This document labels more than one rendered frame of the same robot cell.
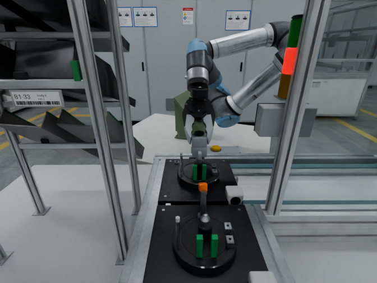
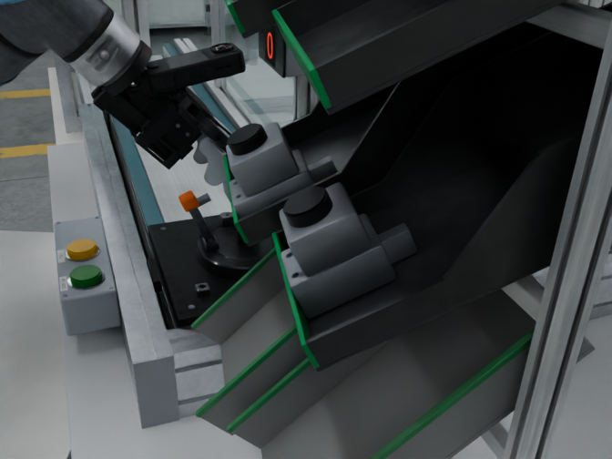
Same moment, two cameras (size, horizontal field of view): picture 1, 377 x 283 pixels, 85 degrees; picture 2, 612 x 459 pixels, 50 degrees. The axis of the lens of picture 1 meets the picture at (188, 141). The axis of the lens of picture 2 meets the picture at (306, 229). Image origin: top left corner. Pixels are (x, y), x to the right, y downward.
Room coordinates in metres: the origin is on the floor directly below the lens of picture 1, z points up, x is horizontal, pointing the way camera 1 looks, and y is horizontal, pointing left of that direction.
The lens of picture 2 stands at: (0.78, 0.72, 1.46)
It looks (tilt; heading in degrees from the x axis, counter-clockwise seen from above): 30 degrees down; 249
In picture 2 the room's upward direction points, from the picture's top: 2 degrees clockwise
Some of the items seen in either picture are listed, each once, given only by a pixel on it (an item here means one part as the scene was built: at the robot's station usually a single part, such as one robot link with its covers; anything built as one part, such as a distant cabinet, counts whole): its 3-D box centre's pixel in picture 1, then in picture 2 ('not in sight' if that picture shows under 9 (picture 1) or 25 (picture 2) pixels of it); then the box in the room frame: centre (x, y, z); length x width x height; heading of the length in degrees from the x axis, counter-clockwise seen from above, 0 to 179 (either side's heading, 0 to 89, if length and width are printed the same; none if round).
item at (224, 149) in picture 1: (215, 155); (86, 270); (0.79, -0.12, 0.93); 0.21 x 0.07 x 0.06; 90
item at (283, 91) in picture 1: (291, 85); not in sight; (0.46, -0.22, 1.28); 0.05 x 0.05 x 0.05
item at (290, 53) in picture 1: (296, 60); not in sight; (0.46, -0.22, 1.33); 0.05 x 0.05 x 0.05
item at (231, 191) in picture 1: (233, 195); not in sight; (0.48, -0.13, 0.97); 0.05 x 0.05 x 0.04; 0
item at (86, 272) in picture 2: not in sight; (86, 279); (0.79, -0.05, 0.96); 0.04 x 0.04 x 0.02
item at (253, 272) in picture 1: (205, 228); not in sight; (0.32, -0.03, 1.01); 0.24 x 0.24 x 0.13; 0
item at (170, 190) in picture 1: (198, 178); (248, 258); (0.58, -0.03, 0.96); 0.24 x 0.24 x 0.02; 0
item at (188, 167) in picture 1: (198, 173); (248, 246); (0.58, -0.03, 0.98); 0.14 x 0.14 x 0.02
